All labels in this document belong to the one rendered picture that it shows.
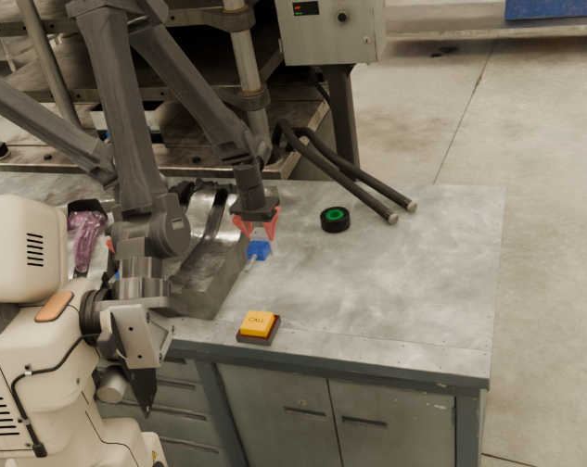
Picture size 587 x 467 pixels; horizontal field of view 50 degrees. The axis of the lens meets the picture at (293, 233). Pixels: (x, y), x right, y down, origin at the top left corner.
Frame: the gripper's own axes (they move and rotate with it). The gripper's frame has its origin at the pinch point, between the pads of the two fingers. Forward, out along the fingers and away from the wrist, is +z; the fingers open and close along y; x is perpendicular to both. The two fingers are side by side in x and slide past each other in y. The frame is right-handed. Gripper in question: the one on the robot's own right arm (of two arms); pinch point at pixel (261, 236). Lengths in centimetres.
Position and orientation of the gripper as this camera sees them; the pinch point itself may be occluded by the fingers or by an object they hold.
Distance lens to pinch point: 145.3
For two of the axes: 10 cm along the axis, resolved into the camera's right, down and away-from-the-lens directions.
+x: -3.1, 5.7, -7.6
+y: -9.4, -0.6, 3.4
